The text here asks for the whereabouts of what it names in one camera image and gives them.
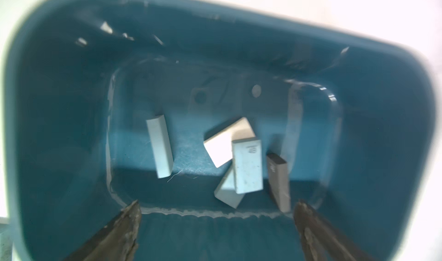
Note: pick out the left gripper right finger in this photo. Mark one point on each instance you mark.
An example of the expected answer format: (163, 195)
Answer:
(320, 241)

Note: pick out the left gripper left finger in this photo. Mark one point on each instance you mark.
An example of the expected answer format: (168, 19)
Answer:
(116, 241)

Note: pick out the black eraser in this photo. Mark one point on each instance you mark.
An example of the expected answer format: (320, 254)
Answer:
(279, 182)

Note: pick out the grey eraser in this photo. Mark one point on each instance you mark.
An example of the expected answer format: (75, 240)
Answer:
(226, 191)

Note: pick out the grey-blue eraser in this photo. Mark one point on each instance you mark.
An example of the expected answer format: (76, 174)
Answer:
(161, 146)
(247, 163)

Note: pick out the white eraser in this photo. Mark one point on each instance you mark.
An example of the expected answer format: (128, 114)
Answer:
(219, 146)

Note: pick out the teal plastic storage box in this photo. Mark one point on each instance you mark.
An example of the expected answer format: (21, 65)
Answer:
(352, 117)

